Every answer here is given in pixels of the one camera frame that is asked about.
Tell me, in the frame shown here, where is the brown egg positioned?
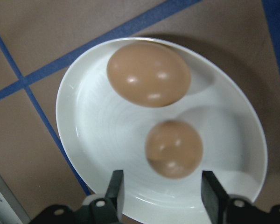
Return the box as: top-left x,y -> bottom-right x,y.
106,42 -> 192,108
144,120 -> 204,179

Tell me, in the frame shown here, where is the white round plate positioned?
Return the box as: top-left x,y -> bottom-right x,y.
55,37 -> 268,224

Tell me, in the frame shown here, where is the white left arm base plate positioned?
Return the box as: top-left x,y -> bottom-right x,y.
0,161 -> 31,224

